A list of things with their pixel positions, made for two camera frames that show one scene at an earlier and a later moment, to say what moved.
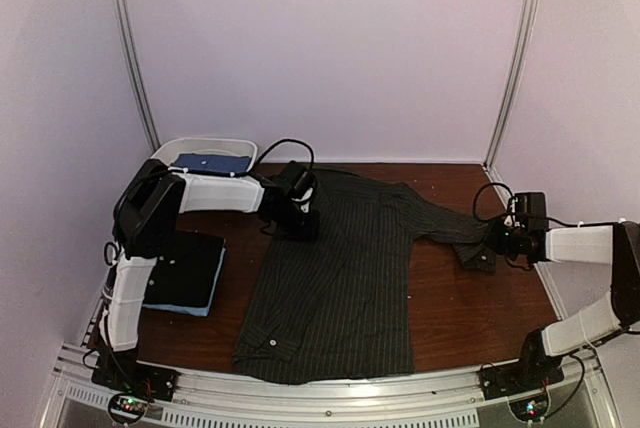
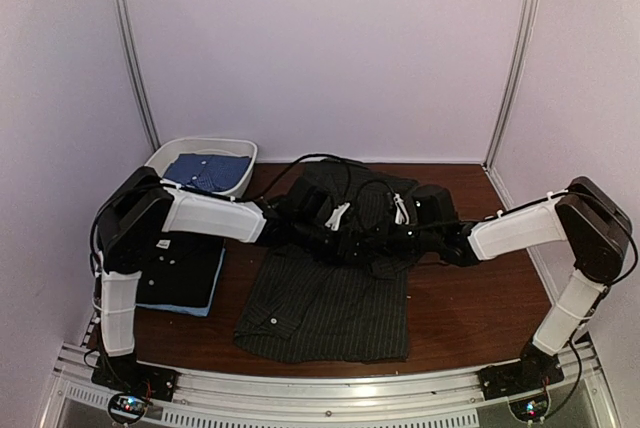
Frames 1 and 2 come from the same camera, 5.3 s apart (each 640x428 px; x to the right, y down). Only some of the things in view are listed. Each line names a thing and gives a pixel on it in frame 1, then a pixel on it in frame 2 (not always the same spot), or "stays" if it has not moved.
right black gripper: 491,238 → 384,247
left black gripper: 310,232 → 343,254
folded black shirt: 184,276 stays
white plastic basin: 165,149 stays
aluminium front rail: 456,399 stays
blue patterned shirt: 211,163 stays
